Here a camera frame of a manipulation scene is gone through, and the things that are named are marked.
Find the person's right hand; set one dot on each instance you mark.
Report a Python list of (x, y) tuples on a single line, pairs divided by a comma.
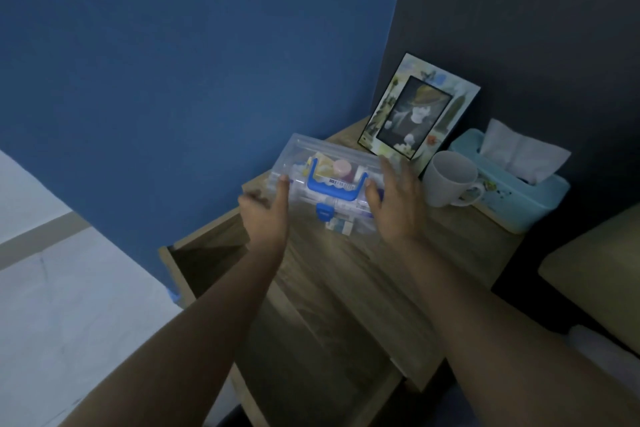
[(402, 211)]

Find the person's left hand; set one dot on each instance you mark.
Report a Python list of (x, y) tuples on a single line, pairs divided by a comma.
[(265, 221)]

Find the person's left thumb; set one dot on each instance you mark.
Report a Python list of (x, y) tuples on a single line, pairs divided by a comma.
[(283, 191)]

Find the person's right thumb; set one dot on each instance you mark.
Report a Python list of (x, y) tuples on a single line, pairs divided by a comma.
[(373, 196)]

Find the person's left forearm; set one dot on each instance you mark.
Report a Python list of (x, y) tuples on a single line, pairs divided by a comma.
[(190, 336)]

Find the person's right forearm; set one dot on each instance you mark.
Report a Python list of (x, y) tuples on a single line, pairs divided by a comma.
[(490, 341)]

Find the pink capped small jar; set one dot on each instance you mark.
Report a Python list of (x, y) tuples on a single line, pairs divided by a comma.
[(342, 168)]

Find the yellow packet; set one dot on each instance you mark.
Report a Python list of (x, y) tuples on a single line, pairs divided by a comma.
[(320, 162)]

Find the white mug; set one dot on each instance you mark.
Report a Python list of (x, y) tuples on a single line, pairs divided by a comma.
[(452, 179)]

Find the wooden nightstand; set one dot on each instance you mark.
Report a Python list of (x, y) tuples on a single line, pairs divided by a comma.
[(350, 281)]

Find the light blue tissue box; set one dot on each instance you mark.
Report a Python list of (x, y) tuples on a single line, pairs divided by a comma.
[(515, 196)]

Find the white tissue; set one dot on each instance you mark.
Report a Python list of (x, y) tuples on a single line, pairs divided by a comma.
[(522, 151)]

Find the wooden drawer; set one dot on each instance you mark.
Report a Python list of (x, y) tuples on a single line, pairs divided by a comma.
[(310, 351)]

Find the beige cushion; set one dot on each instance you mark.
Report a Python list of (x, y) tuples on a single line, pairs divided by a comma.
[(597, 276)]

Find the floral picture frame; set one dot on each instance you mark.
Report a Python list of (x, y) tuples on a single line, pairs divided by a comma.
[(417, 109)]

